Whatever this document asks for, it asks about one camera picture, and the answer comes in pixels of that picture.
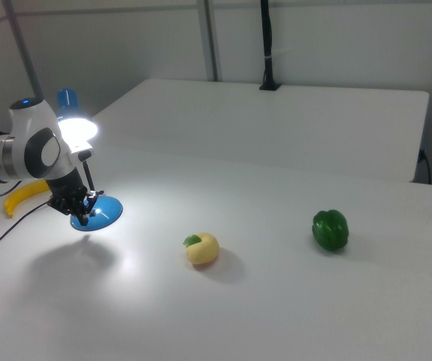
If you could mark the blue desk lamp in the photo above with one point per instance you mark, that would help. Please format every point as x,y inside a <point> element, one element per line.
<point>106,210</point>

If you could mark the yellow toy banana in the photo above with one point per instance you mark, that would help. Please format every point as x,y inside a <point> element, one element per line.
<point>18,197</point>

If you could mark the green toy bell pepper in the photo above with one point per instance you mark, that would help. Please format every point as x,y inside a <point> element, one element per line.
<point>330,230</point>

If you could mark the yellow toy peach with leaf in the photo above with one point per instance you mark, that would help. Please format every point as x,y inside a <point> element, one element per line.
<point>202,251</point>

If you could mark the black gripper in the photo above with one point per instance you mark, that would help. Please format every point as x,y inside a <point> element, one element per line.
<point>67,192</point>

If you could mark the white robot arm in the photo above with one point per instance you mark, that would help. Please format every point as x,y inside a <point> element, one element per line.
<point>31,124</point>

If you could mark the grey partition post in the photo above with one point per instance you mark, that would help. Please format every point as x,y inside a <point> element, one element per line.
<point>211,39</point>
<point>22,45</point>

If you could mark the black camera pole with clamp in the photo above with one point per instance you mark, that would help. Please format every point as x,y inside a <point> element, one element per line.
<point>267,45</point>

